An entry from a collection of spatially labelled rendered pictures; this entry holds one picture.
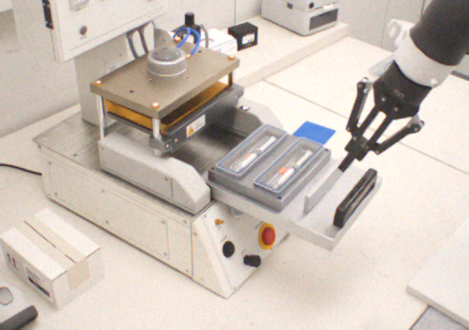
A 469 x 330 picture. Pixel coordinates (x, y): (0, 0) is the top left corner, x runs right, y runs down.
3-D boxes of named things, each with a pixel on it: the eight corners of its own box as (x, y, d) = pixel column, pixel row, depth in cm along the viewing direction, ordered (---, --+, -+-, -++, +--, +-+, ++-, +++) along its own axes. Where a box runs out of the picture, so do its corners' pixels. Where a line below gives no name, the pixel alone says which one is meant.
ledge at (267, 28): (123, 83, 191) (122, 71, 188) (286, 13, 243) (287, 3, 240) (187, 118, 175) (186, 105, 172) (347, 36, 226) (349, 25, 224)
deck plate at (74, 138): (32, 141, 133) (31, 137, 132) (135, 81, 157) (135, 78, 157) (192, 222, 112) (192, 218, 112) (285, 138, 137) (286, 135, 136)
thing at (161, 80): (72, 112, 125) (64, 57, 118) (166, 59, 147) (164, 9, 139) (160, 151, 114) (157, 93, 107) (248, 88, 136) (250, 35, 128)
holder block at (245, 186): (207, 179, 116) (207, 169, 114) (262, 133, 130) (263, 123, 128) (280, 212, 108) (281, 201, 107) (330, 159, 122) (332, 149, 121)
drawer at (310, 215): (197, 193, 118) (196, 161, 114) (256, 142, 133) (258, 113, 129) (331, 256, 105) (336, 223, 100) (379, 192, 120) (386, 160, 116)
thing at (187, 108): (106, 115, 124) (102, 76, 119) (173, 75, 140) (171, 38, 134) (169, 143, 117) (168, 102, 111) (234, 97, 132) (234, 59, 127)
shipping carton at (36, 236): (5, 265, 125) (-4, 234, 120) (57, 236, 133) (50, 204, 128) (54, 313, 115) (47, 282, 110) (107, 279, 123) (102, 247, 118)
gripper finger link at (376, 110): (388, 100, 93) (382, 94, 94) (354, 145, 101) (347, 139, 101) (398, 91, 96) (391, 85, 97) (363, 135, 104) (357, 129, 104)
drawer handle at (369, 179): (332, 225, 106) (334, 207, 104) (366, 181, 116) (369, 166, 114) (342, 228, 105) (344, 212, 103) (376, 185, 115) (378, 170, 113)
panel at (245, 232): (233, 292, 120) (201, 215, 114) (304, 214, 141) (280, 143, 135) (240, 294, 119) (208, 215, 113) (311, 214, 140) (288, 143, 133)
